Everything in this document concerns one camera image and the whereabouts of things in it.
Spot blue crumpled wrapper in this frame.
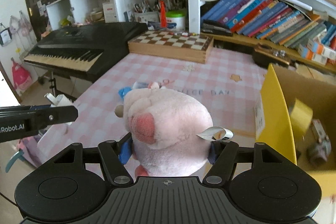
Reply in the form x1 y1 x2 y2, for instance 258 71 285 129
118 86 132 101

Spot grey toy car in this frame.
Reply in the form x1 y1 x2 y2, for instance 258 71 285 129
306 136 331 167

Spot white blue card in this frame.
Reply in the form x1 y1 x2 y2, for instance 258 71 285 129
132 81 149 89

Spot red tassel ornament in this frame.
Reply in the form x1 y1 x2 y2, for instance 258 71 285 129
159 0 167 28

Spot wooden chess board box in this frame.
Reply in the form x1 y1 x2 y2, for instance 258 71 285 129
128 31 214 64

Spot pink hanging bag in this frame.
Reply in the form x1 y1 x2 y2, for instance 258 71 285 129
11 57 33 90

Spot white green lidded jar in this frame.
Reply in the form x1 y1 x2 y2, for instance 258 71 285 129
166 10 186 31

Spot yellow tape roll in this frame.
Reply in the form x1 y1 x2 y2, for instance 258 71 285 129
288 98 313 139

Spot yellow cardboard box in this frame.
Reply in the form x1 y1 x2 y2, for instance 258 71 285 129
254 63 336 224

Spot black electronic keyboard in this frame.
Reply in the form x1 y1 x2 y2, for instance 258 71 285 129
24 22 148 83

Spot pink checkered table mat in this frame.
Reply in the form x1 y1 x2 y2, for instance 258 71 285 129
37 48 266 162

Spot row of colourful books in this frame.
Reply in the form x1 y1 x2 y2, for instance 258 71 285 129
201 0 335 67

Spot small white red box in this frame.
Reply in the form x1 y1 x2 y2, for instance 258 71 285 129
311 119 327 143

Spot pink plush pig toy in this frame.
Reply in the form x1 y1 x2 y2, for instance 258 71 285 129
114 81 234 179

